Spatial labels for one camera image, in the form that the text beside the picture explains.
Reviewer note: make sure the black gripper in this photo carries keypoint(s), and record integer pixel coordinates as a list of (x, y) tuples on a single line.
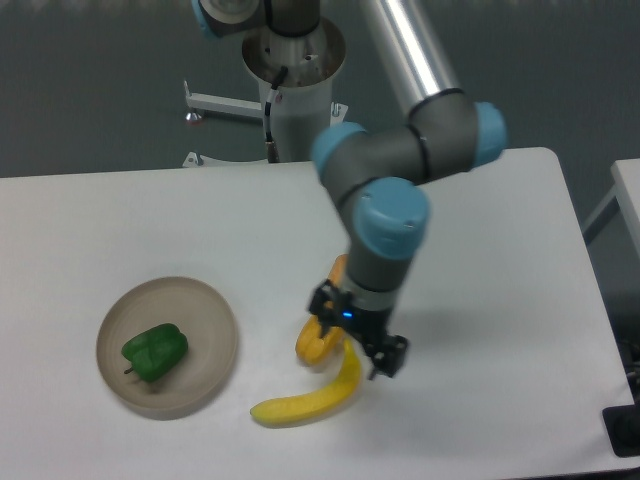
[(335, 308)]

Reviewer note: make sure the green bell pepper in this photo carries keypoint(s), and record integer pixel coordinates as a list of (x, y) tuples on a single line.
[(154, 352)]

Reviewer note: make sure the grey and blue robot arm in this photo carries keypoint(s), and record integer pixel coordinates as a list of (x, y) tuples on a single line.
[(373, 180)]

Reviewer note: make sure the yellow bell pepper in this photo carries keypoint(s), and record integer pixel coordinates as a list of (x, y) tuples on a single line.
[(312, 348)]

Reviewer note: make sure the beige round plate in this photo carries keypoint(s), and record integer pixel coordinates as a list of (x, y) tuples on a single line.
[(202, 314)]

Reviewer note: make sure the orange toy croissant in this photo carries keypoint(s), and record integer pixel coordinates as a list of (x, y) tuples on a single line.
[(337, 272)]

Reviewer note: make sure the yellow banana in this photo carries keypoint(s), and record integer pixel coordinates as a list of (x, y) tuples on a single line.
[(290, 410)]

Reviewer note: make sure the black device at table edge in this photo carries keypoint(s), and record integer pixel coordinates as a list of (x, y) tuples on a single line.
[(622, 425)]

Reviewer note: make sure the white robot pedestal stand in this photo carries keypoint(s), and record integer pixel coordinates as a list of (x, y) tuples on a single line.
[(295, 78)]

